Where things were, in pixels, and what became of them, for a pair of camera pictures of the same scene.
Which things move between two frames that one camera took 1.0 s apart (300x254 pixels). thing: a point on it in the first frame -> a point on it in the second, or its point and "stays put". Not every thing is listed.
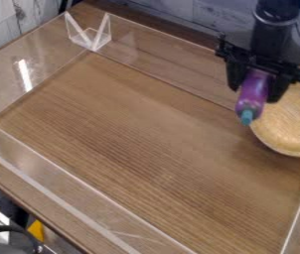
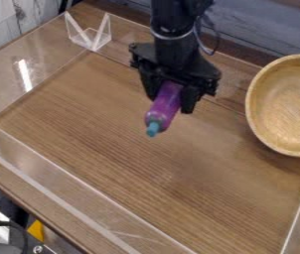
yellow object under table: x=37 y=229 stays put
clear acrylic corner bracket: x=92 y=38 stays put
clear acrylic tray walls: x=115 y=148 stays put
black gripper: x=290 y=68 -> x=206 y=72
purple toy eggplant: x=253 y=95 -> x=164 y=106
